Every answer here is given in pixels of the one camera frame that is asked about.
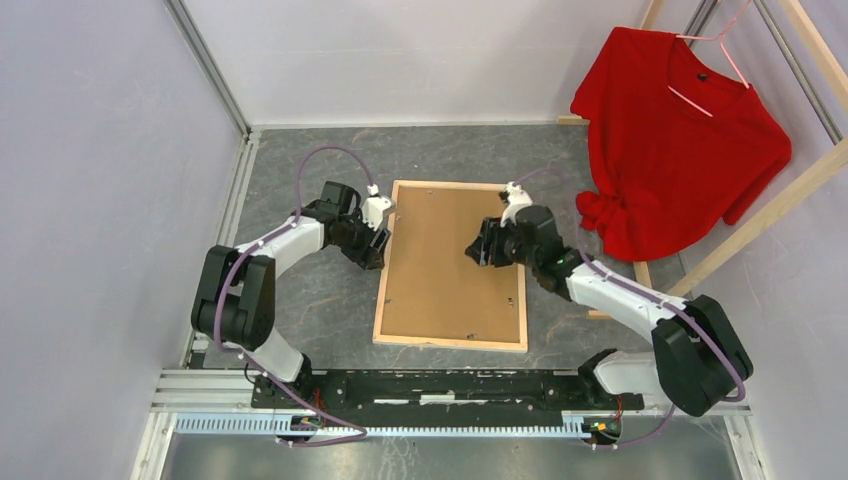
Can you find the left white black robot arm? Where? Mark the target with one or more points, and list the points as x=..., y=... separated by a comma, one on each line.
x=234, y=303

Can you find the red t-shirt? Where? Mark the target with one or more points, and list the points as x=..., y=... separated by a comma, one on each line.
x=676, y=146

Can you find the aluminium rail frame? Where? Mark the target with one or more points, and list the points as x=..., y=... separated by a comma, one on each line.
x=235, y=402

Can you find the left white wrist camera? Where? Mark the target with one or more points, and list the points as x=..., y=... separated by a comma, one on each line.
x=376, y=207

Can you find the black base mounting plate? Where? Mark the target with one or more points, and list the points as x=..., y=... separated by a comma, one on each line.
x=373, y=398

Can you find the brown cardboard backing board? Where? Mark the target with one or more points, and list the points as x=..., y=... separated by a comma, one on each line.
x=450, y=265

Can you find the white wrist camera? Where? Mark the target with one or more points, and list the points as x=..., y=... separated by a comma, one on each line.
x=376, y=207
x=515, y=198

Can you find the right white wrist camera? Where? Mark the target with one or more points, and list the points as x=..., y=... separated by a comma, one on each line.
x=515, y=198

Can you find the wooden clothes rack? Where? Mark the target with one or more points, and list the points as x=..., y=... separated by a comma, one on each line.
x=762, y=218

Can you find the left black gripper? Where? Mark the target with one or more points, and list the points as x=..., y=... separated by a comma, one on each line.
x=370, y=258

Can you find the white wooden picture frame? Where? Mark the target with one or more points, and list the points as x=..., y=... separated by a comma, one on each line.
x=450, y=344

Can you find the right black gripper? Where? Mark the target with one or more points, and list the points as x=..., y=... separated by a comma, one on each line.
x=487, y=244

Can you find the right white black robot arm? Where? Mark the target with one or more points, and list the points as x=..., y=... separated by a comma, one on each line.
x=697, y=359

